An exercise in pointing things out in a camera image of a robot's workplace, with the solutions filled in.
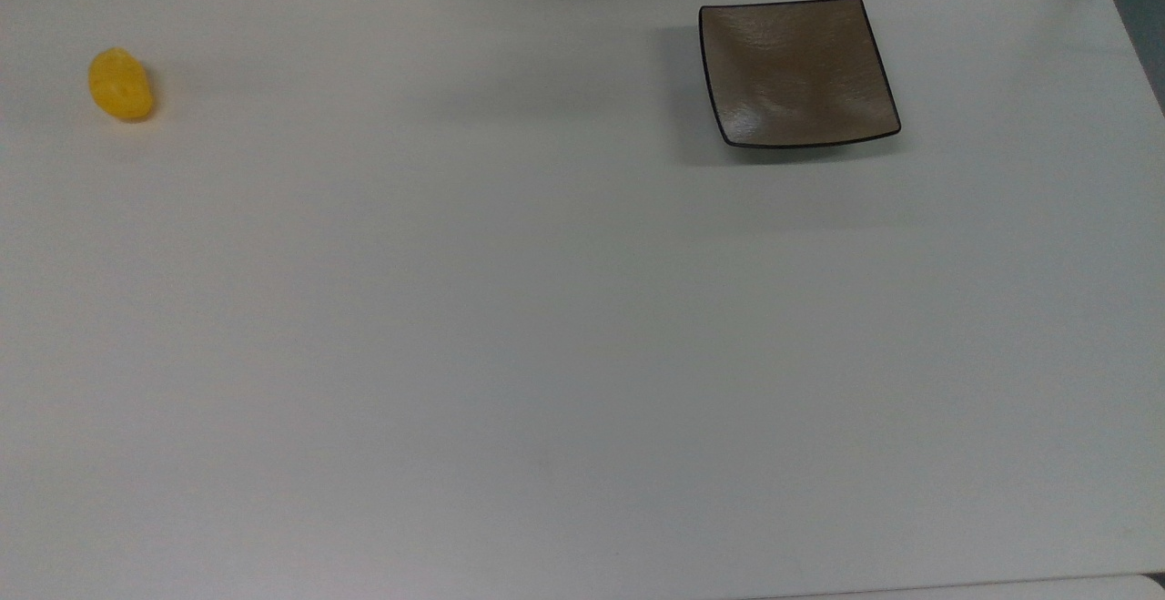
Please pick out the square brown ceramic plate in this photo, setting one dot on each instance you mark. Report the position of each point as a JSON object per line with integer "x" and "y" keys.
{"x": 796, "y": 72}

